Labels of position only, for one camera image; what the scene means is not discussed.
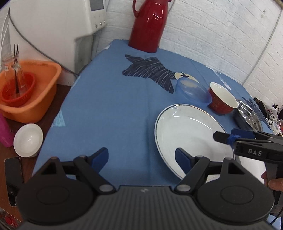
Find red ceramic bowl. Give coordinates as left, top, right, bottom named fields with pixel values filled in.
left=209, top=82, right=238, bottom=114

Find red strainer basket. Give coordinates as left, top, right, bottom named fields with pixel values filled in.
left=1, top=72, right=36, bottom=107

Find white deep plate blue rim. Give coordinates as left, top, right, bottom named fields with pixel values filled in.
left=154, top=104, right=234, bottom=179

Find glass jar with sticks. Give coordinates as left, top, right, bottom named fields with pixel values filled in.
left=2, top=44, right=25, bottom=92

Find orange plastic basin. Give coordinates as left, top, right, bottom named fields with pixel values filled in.
left=0, top=60, right=62, bottom=124

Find translucent blue plastic bowl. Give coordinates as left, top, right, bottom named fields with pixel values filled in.
left=175, top=78, right=212, bottom=107

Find pink bottle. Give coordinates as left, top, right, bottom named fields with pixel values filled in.
left=0, top=114, right=14, bottom=148

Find grey power cable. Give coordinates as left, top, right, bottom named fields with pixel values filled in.
left=8, top=8, right=79, bottom=77

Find red thermos jug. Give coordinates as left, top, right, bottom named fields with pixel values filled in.
left=128, top=0, right=169, bottom=53

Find small white bowl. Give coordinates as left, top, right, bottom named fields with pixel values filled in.
left=13, top=124, right=44, bottom=158

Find person right hand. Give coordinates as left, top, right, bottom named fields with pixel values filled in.
left=261, top=171, right=283, bottom=192

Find stainless steel bowl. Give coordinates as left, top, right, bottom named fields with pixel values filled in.
left=233, top=100, right=263, bottom=131

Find white countertop appliance with screen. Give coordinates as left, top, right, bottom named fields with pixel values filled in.
left=8, top=0, right=106, bottom=86

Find blue printed tablecloth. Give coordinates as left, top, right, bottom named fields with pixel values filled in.
left=31, top=39, right=275, bottom=188

